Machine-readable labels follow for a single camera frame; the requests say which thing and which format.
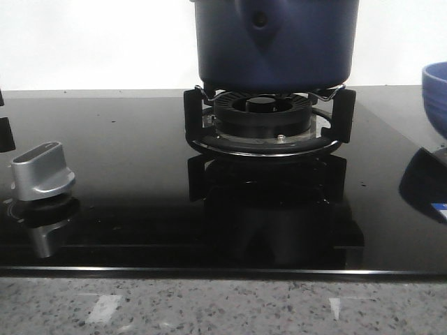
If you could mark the dark blue cooking pot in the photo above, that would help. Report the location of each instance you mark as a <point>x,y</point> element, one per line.
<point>275,46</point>

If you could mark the blue bowl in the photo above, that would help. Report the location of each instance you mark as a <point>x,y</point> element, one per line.
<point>434,95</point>

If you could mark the right burner with pot support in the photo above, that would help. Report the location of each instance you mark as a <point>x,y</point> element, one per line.
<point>268,126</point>

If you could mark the black glass gas cooktop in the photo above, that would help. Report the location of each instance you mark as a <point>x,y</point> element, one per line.
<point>145,204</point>

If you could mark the silver right stove knob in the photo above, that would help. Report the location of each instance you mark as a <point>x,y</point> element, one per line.
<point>41,173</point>

